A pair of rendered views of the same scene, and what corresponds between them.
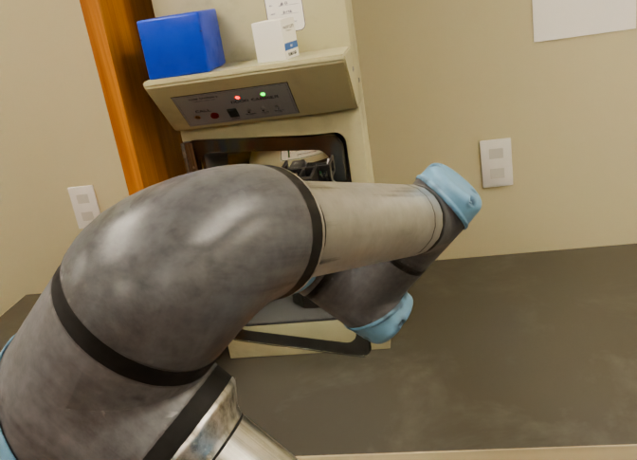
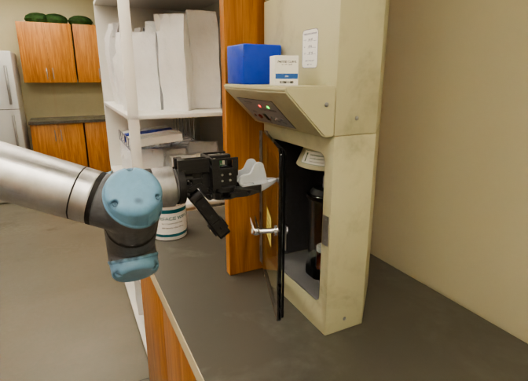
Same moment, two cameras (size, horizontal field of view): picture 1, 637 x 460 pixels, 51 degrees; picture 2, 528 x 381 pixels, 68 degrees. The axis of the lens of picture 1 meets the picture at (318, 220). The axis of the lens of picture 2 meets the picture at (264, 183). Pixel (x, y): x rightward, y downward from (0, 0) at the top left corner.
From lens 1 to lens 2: 0.84 m
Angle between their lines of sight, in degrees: 50
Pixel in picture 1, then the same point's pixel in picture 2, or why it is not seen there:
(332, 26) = (329, 67)
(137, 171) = (226, 137)
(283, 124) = (299, 136)
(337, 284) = not seen: hidden behind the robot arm
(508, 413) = not seen: outside the picture
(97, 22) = (223, 45)
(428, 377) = (303, 369)
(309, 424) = (217, 331)
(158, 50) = (231, 66)
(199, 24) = (243, 52)
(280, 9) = (307, 49)
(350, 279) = not seen: hidden behind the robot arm
